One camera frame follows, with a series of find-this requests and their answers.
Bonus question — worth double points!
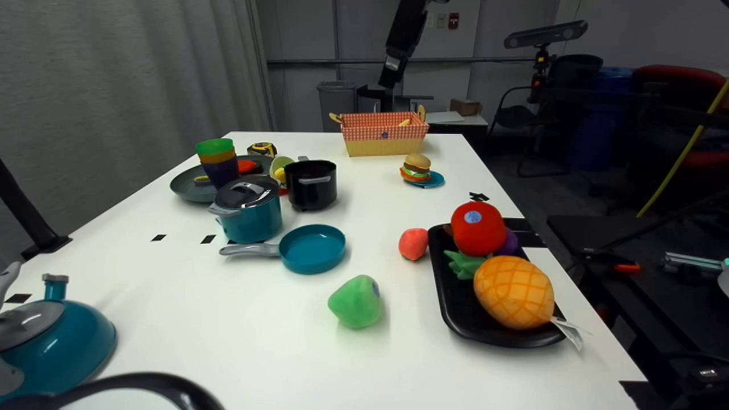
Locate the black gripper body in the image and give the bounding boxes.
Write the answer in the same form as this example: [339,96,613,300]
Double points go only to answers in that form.
[383,0,432,63]

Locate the black toy pot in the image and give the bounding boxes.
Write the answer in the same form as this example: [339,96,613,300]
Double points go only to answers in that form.
[283,157,339,214]

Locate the blue toy pan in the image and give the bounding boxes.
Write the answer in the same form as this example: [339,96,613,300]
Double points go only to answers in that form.
[216,221,348,277]

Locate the blue toy pot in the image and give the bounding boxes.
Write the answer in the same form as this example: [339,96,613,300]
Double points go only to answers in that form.
[208,189,284,246]

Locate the grey trash bin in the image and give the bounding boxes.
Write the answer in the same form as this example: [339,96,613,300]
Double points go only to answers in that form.
[314,79,359,131]

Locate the orange yellow basket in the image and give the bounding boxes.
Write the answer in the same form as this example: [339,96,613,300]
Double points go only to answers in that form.
[325,105,431,158]

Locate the grey side table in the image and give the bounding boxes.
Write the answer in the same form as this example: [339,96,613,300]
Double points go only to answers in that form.
[426,109,489,129]

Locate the small cardboard box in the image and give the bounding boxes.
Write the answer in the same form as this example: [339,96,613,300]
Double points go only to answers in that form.
[449,96,486,118]

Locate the toy burger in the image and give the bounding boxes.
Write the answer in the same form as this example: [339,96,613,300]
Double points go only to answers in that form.
[398,153,432,187]

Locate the small teal plate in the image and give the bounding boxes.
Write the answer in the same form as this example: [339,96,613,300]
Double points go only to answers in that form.
[398,169,447,190]

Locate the yellow black toy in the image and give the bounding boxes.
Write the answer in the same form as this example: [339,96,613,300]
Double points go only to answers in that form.
[244,139,279,158]

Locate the small red toy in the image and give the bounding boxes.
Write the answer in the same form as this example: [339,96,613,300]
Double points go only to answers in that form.
[235,154,262,177]

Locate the small pink-red plush fruit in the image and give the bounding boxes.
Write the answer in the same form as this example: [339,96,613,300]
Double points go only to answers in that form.
[396,224,431,263]

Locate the black office chair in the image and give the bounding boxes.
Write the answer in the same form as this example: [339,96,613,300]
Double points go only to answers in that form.
[486,51,611,180]

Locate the red plush tomato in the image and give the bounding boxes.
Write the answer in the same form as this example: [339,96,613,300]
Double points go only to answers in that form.
[449,198,507,257]

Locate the stack of coloured cups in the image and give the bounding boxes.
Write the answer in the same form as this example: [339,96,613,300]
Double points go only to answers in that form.
[194,137,241,190]

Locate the green plush leaves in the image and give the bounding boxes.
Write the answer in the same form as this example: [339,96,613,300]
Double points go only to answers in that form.
[442,248,488,281]

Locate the purple plush fruit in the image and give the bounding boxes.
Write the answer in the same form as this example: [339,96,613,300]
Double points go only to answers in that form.
[497,224,521,257]

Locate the blue bin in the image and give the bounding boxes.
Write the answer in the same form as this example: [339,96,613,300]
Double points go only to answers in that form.
[565,66,636,172]

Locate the dark grey plate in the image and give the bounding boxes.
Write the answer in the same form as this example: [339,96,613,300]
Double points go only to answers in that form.
[166,154,283,204]

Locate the green plush pear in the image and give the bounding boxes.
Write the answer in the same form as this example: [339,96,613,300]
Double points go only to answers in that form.
[325,273,388,333]

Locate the black plastic tray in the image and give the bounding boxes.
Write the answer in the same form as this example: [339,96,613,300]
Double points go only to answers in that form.
[426,219,567,351]

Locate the orange plush pineapple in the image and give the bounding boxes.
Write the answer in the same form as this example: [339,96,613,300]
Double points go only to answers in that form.
[472,252,559,333]

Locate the grey curtain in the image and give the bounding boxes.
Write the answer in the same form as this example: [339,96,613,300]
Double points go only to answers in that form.
[0,0,275,252]

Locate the red chair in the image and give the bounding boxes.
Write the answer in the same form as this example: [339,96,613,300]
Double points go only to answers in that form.
[633,63,729,172]

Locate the yellow pole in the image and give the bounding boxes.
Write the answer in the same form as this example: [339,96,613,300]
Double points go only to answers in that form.
[636,74,729,221]

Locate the white paper tag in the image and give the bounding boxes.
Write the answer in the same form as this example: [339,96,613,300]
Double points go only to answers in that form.
[548,316,587,358]

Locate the teal metal tool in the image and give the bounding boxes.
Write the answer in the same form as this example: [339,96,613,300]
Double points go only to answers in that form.
[661,251,729,277]

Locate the black tripod leg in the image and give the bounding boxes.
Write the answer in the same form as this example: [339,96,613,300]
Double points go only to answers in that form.
[0,157,73,260]

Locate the large teal kettle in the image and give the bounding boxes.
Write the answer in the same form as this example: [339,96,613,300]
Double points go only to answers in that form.
[0,270,120,400]

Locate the white wall plate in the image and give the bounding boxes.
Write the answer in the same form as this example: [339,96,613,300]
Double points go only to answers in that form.
[432,9,463,32]

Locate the black camera on stand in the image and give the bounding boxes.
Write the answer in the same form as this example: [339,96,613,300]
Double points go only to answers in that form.
[500,17,593,99]

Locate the orange handled tool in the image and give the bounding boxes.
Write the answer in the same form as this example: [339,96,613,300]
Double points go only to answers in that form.
[581,252,644,277]

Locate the thick black curved cable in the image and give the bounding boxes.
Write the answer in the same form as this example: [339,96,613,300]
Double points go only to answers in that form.
[0,370,223,410]

